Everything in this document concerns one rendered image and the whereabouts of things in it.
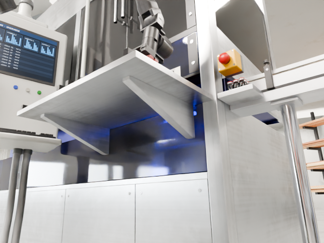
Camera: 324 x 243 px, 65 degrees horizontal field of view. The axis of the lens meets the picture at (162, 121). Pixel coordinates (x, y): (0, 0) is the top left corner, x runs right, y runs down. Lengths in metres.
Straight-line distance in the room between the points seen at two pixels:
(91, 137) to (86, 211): 0.39
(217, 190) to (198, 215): 0.11
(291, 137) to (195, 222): 0.44
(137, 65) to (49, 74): 1.03
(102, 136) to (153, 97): 0.54
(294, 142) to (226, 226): 0.36
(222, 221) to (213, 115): 0.36
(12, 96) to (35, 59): 0.27
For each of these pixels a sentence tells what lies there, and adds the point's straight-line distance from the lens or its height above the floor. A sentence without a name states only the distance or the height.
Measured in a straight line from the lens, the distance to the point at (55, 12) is 2.40.
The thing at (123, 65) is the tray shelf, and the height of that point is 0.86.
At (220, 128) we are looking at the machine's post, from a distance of 0.92.
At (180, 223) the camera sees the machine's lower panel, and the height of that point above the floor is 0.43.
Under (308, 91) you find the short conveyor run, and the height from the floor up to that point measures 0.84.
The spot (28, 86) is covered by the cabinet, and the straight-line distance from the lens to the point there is 1.62.
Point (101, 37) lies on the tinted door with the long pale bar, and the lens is 1.67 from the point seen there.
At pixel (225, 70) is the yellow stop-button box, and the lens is 0.98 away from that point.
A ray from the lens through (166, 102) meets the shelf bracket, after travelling 0.85.
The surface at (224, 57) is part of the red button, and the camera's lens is 0.95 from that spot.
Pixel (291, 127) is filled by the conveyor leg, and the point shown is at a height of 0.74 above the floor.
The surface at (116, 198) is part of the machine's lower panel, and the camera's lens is 1.22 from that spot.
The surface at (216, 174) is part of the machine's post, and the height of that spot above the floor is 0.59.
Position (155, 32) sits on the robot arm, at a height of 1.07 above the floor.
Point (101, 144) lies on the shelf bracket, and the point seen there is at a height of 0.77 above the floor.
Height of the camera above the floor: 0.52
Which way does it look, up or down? 17 degrees up
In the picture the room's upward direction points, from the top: 1 degrees counter-clockwise
